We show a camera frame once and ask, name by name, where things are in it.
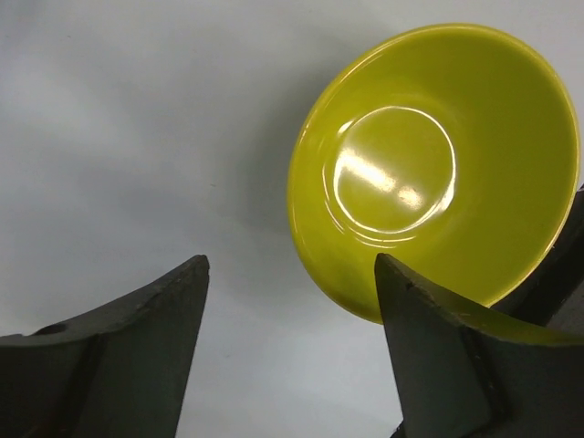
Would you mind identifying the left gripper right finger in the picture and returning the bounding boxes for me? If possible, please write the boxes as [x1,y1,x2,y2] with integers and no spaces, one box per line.
[374,254,583,437]

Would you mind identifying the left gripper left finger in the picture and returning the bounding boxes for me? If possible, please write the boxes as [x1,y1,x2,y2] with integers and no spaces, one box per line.
[1,255,210,437]

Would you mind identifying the yellow green bowl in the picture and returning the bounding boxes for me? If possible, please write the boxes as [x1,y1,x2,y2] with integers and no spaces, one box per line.
[287,23,580,323]

